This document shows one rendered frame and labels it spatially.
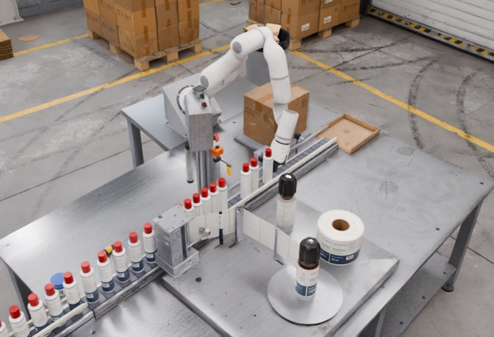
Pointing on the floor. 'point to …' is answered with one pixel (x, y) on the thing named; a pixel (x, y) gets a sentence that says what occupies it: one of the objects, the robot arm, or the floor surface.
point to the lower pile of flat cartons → (5, 46)
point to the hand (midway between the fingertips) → (274, 168)
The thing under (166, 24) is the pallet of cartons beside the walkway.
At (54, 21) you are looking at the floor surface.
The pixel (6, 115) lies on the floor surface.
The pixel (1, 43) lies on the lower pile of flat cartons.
